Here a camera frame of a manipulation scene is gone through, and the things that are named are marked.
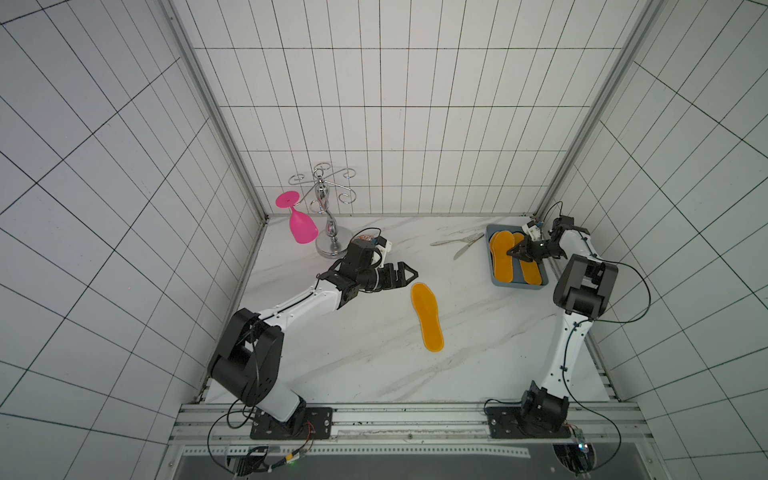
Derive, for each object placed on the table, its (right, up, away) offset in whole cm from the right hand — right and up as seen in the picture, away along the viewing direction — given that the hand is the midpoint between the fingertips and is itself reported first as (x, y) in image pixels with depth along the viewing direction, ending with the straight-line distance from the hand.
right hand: (502, 247), depth 106 cm
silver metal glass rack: (-61, +3, +4) cm, 61 cm away
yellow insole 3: (-29, -18, -11) cm, 36 cm away
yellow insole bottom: (+1, +1, +3) cm, 3 cm away
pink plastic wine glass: (-69, +6, -11) cm, 70 cm away
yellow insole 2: (+7, -9, -6) cm, 13 cm away
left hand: (-37, -9, -23) cm, 45 cm away
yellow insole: (-3, -1, +1) cm, 4 cm away
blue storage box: (+3, -11, -6) cm, 13 cm away
